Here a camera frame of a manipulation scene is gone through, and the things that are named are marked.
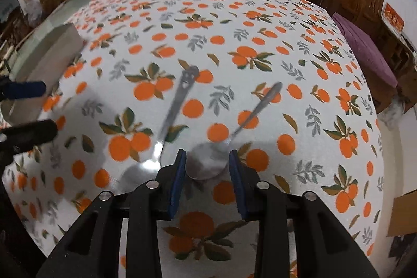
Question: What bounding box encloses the plain handle metal spoon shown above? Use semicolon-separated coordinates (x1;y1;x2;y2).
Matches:
186;82;283;180

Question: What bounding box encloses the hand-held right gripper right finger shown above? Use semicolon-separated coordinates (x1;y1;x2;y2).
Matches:
229;149;380;278

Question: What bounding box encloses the purple seat cushion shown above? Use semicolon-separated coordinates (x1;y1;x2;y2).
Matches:
332;13;398;104

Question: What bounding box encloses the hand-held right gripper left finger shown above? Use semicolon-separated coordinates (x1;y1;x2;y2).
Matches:
36;149;188;278

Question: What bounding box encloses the orange print tablecloth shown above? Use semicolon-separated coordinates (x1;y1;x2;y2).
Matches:
2;0;383;278

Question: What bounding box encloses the white plastic bag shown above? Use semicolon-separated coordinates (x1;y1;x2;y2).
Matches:
377;95;406;130

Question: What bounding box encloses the stainless steel tray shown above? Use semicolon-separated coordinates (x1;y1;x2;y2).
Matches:
0;22;83;124

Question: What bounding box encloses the red wall sign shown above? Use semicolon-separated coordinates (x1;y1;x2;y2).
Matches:
382;2;405;32

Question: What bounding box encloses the brown cardboard box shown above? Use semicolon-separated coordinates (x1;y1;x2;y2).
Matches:
387;189;417;237

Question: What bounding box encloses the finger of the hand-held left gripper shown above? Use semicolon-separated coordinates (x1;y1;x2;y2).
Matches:
0;119;58;155
0;78;47;101

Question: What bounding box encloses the smiley handle metal spoon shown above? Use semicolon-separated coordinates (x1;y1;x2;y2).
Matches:
122;66;200;192

